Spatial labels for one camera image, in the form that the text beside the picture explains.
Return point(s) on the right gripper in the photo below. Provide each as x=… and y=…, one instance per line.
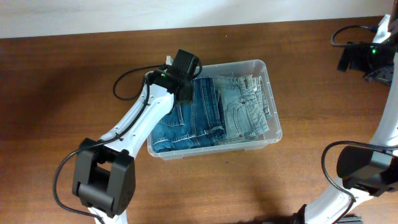
x=362, y=52

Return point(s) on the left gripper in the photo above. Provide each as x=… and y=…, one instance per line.
x=185, y=94

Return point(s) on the clear plastic storage bin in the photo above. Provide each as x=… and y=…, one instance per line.
x=256, y=68

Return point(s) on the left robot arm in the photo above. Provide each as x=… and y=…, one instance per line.
x=104, y=176

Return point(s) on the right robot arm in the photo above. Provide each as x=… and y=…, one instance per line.
x=357, y=171

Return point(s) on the light blue jeans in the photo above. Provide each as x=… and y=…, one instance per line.
x=245, y=108

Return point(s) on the dark blue jeans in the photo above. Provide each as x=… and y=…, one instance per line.
x=199, y=124

